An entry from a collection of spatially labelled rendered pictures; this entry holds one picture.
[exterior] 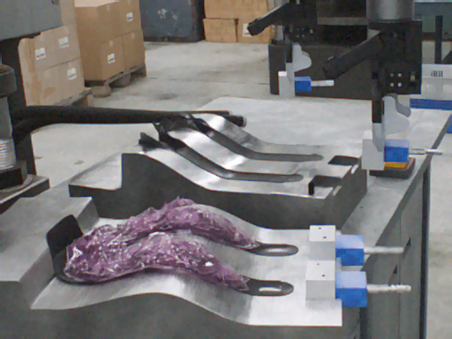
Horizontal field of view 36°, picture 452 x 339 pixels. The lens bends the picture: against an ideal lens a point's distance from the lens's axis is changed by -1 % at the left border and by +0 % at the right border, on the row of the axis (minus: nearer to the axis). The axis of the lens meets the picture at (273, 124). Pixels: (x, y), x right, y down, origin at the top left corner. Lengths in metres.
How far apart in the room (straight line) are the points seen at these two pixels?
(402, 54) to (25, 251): 0.63
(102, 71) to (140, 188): 4.55
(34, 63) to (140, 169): 3.75
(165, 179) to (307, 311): 0.44
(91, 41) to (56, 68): 0.69
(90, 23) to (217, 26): 2.67
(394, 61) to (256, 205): 0.32
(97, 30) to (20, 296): 4.87
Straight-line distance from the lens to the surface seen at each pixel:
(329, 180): 1.17
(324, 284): 0.87
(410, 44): 1.11
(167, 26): 8.28
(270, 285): 0.92
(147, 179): 1.22
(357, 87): 5.20
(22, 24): 1.77
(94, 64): 5.77
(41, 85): 5.00
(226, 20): 8.01
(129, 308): 0.86
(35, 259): 0.94
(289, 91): 1.64
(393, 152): 1.15
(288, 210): 1.11
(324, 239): 0.97
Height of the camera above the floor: 1.30
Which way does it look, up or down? 16 degrees down
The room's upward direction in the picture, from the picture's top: 3 degrees counter-clockwise
